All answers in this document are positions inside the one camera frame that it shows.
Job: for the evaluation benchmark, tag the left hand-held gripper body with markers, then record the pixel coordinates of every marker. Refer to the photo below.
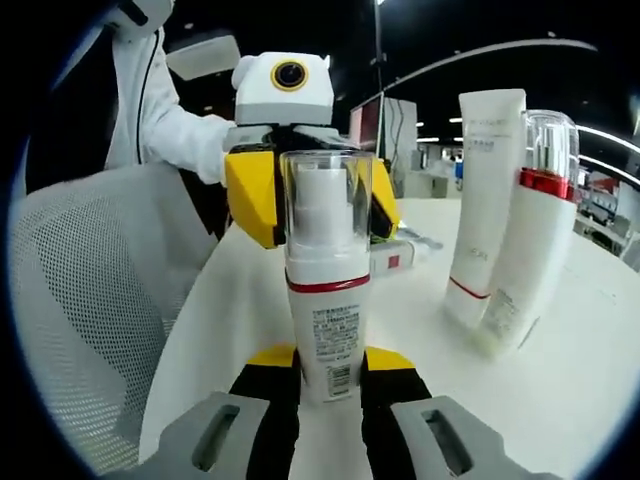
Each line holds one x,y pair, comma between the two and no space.
260,105

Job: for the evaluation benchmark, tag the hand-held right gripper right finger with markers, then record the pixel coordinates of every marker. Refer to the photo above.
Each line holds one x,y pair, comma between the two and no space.
395,425

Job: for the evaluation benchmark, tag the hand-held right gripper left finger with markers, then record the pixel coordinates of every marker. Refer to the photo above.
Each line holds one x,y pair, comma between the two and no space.
265,420

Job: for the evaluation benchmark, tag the white skincare tube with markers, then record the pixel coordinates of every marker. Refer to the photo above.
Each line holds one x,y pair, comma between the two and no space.
482,210

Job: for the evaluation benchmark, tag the small red-striped skincare bottle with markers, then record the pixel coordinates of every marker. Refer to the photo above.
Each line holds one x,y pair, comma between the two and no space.
325,300

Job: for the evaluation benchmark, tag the white skincare bottle red collar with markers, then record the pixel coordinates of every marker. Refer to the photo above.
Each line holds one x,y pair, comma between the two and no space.
535,260

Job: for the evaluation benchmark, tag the red-screen monitor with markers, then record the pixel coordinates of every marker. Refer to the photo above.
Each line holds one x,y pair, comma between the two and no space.
365,125

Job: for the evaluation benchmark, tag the black stand pole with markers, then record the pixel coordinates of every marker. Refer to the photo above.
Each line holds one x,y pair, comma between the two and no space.
380,45

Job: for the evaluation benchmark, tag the white chest-worn device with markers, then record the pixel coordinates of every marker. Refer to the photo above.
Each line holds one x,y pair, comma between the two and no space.
140,15

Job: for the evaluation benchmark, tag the white mesh office chair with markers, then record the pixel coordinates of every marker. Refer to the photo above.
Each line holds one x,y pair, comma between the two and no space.
90,310

